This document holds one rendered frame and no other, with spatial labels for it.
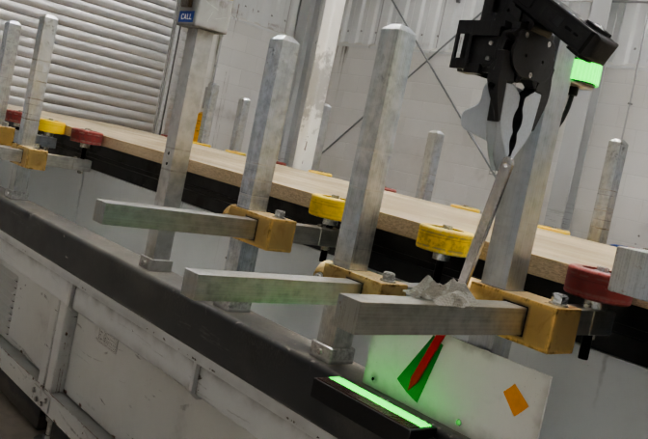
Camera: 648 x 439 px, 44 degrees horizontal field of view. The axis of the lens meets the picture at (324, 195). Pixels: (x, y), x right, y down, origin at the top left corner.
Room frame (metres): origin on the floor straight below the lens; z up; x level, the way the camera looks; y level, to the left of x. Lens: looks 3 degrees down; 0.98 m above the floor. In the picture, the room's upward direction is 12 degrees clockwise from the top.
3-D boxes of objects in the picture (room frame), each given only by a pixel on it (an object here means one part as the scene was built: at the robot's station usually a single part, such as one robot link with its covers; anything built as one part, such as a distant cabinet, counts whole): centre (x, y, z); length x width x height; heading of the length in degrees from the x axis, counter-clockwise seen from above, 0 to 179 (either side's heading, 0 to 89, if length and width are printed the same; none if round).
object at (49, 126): (2.29, 0.80, 0.85); 0.08 x 0.08 x 0.11
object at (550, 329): (0.89, -0.24, 0.85); 0.13 x 0.06 x 0.05; 41
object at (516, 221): (0.91, -0.22, 0.93); 0.03 x 0.03 x 0.48; 41
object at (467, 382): (0.92, -0.18, 0.75); 0.26 x 0.01 x 0.10; 41
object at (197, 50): (1.48, 0.28, 0.93); 0.05 x 0.04 x 0.45; 41
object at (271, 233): (1.27, 0.10, 0.84); 0.13 x 0.06 x 0.05; 41
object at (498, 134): (0.85, -0.15, 1.04); 0.06 x 0.03 x 0.09; 41
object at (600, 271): (0.97, -0.35, 0.85); 0.08 x 0.08 x 0.11
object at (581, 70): (0.94, -0.26, 1.13); 0.06 x 0.06 x 0.02
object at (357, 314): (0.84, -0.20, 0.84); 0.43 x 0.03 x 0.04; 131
